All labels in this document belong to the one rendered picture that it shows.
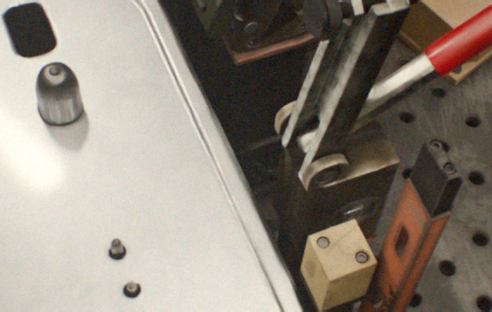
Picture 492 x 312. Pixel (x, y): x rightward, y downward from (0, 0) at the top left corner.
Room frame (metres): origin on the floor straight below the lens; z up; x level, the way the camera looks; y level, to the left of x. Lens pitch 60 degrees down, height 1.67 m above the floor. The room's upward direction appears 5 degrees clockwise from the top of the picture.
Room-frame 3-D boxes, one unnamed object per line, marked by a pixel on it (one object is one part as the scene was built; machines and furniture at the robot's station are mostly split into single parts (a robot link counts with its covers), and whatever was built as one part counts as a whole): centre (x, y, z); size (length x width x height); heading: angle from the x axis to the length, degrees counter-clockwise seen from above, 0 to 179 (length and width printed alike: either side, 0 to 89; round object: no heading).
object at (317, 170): (0.35, -0.06, 1.06); 0.03 x 0.01 x 0.03; 117
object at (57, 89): (0.42, 0.14, 1.02); 0.03 x 0.03 x 0.07
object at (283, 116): (0.39, -0.03, 1.06); 0.03 x 0.01 x 0.03; 117
